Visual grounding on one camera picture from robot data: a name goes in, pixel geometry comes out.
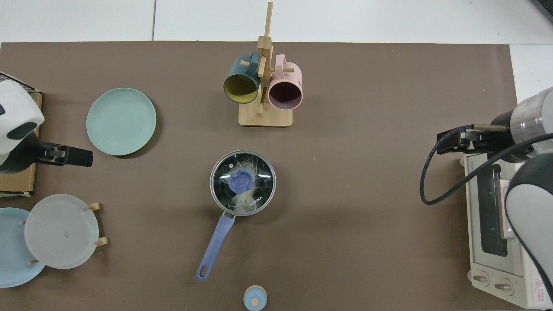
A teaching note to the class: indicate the white vermicelli bundle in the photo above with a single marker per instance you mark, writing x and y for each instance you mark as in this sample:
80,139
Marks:
246,203

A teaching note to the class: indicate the glass lid with blue knob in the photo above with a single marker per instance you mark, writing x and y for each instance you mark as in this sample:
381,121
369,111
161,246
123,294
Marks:
263,172

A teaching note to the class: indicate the wooden plate rack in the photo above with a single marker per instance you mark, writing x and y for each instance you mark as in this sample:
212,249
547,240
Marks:
95,207

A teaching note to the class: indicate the teal round plate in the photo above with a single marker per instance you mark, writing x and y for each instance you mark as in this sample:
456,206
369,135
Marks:
121,121

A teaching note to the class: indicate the grey round plate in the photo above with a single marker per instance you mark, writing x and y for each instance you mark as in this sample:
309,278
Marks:
60,231

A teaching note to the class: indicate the light blue round plate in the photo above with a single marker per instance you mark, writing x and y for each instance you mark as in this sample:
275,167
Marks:
11,259

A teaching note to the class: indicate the brown table cloth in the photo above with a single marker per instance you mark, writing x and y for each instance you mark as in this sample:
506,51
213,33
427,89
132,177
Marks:
367,216

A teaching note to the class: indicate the pale toaster oven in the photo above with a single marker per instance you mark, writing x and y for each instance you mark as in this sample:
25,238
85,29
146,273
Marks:
492,259

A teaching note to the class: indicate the dark grey corner object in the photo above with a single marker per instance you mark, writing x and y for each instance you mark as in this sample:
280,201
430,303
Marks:
548,6

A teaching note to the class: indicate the pink cup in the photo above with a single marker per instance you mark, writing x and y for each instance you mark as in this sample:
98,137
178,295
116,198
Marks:
289,73

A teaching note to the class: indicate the dark teal cup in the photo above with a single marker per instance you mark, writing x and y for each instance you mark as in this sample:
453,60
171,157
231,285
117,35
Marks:
239,71

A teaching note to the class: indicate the wooden cup stand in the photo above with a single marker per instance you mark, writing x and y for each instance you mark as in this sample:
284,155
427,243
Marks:
265,116

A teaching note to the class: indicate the small blue round bell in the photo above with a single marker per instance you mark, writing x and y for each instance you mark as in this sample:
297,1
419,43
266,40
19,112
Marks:
255,299

